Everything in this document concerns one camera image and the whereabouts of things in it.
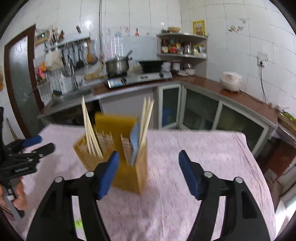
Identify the black wok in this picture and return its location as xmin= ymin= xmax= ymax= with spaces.
xmin=138 ymin=60 xmax=164 ymax=73

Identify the wall socket with cable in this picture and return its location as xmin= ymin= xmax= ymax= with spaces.
xmin=240 ymin=52 xmax=269 ymax=103

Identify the hanging utensil rack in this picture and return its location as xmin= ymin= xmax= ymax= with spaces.
xmin=35 ymin=26 xmax=91 ymax=76

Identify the blue silicone spoon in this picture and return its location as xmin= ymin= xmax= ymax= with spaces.
xmin=129 ymin=122 xmax=140 ymax=166

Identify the steel sink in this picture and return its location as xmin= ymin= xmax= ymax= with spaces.
xmin=50 ymin=88 xmax=92 ymax=105

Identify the person's left hand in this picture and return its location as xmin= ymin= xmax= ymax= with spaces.
xmin=0 ymin=177 xmax=28 ymax=210

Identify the yellow utensil holder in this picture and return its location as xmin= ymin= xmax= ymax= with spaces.
xmin=73 ymin=113 xmax=149 ymax=195

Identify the steel cooking pot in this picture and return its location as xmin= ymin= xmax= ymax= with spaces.
xmin=105 ymin=50 xmax=133 ymax=76

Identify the yellow wall poster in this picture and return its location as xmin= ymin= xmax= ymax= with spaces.
xmin=192 ymin=20 xmax=206 ymax=37

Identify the white rice cooker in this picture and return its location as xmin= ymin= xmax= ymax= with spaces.
xmin=220 ymin=71 xmax=242 ymax=92

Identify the steel gas stove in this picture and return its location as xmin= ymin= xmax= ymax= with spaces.
xmin=104 ymin=71 xmax=173 ymax=89

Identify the corner wall shelf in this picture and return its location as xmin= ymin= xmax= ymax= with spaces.
xmin=157 ymin=32 xmax=208 ymax=61

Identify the cream chopstick bundle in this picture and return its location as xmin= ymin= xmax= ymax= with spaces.
xmin=138 ymin=97 xmax=154 ymax=150

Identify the dark wooden door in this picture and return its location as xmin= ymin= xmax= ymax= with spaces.
xmin=4 ymin=25 xmax=44 ymax=138

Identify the pink floral tablecloth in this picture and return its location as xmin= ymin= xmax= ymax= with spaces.
xmin=12 ymin=125 xmax=276 ymax=240

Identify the kitchen counter cabinet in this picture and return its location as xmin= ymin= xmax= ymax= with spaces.
xmin=38 ymin=76 xmax=278 ymax=156

